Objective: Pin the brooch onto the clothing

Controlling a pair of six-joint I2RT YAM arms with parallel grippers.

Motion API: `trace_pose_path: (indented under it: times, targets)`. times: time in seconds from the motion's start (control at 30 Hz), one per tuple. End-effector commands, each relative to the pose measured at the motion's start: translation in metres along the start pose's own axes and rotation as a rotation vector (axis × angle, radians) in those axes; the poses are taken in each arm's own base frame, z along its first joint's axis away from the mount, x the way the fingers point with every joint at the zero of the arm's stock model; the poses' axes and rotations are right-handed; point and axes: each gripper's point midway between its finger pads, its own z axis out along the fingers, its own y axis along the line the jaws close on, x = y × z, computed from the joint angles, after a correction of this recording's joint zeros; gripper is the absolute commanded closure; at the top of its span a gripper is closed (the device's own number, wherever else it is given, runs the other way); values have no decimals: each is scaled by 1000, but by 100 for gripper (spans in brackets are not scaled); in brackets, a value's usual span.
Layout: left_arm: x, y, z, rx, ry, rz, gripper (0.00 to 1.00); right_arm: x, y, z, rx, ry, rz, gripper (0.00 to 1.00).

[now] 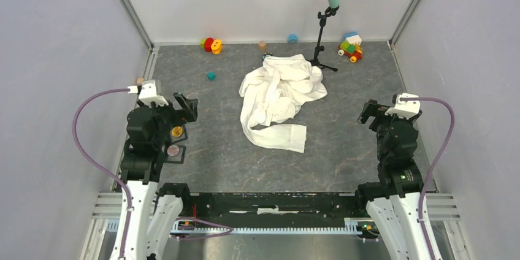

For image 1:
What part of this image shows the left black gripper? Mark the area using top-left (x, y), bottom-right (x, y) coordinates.
top-left (145, 91), bottom-right (197, 147)

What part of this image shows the white button shirt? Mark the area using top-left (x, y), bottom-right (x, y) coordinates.
top-left (239, 54), bottom-right (328, 153)

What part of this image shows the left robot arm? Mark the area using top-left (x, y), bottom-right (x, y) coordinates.
top-left (110, 93), bottom-right (199, 259)

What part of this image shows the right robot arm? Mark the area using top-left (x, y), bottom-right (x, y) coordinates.
top-left (354, 100), bottom-right (442, 259)

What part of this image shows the teal small cube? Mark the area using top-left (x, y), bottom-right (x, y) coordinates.
top-left (207, 72), bottom-right (216, 81)

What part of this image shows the colourful brick toy car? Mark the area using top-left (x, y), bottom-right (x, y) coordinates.
top-left (337, 40), bottom-right (362, 63)

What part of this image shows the blue white brick block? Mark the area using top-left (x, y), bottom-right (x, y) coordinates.
top-left (343, 32), bottom-right (362, 45)

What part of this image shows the brown wooden cube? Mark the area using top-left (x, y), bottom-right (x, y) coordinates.
top-left (258, 41), bottom-right (267, 51)

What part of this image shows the black tripod stand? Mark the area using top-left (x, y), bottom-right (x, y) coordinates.
top-left (308, 7), bottom-right (339, 72)

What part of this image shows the blue cylinder block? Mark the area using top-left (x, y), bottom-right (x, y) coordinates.
top-left (286, 34), bottom-right (299, 44)

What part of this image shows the black display frame upper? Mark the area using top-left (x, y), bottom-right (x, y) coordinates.
top-left (169, 124), bottom-right (188, 143)

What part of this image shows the black display frame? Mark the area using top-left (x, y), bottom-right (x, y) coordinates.
top-left (169, 124), bottom-right (188, 143)
top-left (165, 144), bottom-right (186, 164)

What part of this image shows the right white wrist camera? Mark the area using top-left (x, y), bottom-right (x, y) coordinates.
top-left (384, 93), bottom-right (420, 120)

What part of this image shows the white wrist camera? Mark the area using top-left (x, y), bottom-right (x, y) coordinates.
top-left (384, 93), bottom-right (420, 120)
top-left (138, 80), bottom-right (168, 107)

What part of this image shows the black display frame lower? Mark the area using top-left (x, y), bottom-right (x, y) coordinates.
top-left (165, 144), bottom-right (186, 164)

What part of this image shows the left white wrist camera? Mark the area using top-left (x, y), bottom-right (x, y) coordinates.
top-left (138, 80), bottom-right (168, 107)

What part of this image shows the red yellow ring toy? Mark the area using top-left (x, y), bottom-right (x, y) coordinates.
top-left (199, 37), bottom-right (223, 55)

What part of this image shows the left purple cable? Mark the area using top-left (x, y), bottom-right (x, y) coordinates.
top-left (72, 85), bottom-right (234, 260)

